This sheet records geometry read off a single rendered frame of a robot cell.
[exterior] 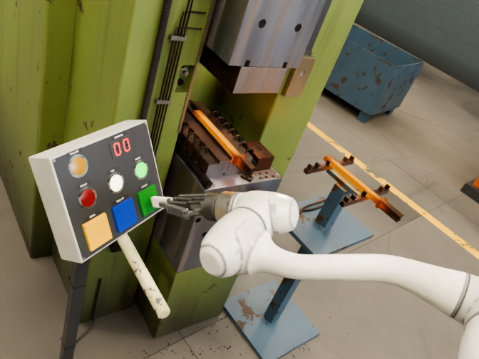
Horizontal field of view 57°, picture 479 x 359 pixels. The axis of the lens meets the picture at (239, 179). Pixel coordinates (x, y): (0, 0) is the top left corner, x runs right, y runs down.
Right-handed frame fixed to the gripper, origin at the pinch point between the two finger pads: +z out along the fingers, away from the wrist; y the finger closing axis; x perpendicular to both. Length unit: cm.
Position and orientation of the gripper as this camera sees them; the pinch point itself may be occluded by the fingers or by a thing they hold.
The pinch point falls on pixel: (162, 202)
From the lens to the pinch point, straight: 129.4
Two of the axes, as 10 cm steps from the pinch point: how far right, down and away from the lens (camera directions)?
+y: 4.9, -3.7, 7.9
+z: -8.6, -0.5, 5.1
